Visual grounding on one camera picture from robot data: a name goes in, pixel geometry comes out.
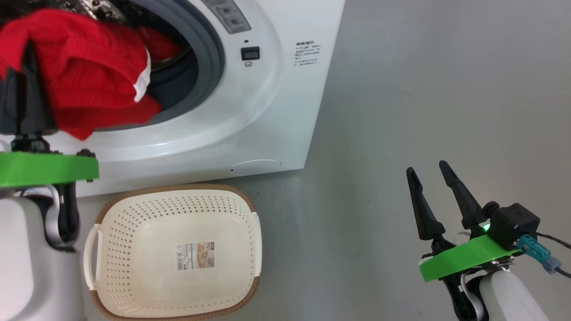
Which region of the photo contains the red knitted garment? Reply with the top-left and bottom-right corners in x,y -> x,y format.
0,9 -> 184,141

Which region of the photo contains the cream perforated laundry basket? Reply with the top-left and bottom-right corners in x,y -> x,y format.
83,183 -> 263,321

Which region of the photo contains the teal cable connector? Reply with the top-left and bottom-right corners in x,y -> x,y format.
517,235 -> 563,274

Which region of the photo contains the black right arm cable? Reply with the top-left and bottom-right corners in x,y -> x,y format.
535,231 -> 571,280

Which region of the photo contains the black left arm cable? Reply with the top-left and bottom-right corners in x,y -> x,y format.
56,182 -> 82,248

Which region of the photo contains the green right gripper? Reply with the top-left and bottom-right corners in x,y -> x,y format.
405,160 -> 521,321

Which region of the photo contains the paper label sticker in basket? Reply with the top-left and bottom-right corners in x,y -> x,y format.
176,241 -> 216,272

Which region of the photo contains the white front-load washing machine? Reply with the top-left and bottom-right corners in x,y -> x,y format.
0,0 -> 347,198

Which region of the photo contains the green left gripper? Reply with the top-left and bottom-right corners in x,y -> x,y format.
0,41 -> 100,188

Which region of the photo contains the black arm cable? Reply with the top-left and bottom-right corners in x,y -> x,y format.
535,231 -> 571,280
56,182 -> 82,248

